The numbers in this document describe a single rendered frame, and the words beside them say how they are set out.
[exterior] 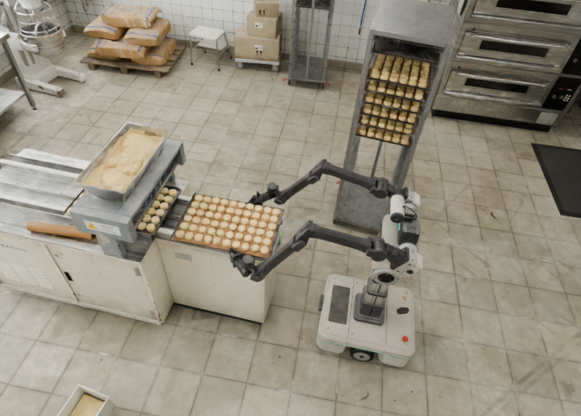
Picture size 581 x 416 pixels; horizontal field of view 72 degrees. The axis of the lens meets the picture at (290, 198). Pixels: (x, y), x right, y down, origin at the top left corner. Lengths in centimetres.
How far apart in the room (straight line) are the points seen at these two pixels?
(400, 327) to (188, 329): 150
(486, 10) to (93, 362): 470
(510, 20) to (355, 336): 355
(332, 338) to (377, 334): 30
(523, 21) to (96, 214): 434
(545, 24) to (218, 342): 432
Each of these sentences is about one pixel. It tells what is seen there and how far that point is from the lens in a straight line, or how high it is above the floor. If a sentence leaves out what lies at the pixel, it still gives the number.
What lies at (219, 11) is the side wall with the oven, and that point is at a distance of 628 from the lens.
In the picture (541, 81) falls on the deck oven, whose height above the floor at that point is 66.
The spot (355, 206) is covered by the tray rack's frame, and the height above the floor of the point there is 15.
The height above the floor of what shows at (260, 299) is 41.
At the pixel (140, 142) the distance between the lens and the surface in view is 253.
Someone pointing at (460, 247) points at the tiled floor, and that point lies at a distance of 395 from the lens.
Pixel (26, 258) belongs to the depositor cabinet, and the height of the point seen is 57.
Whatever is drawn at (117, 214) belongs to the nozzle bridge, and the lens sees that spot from 230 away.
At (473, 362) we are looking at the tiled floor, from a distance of 337.
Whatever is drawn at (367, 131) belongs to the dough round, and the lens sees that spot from 310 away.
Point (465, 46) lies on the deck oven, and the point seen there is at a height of 95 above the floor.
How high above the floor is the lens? 279
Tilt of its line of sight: 45 degrees down
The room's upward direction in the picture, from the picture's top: 5 degrees clockwise
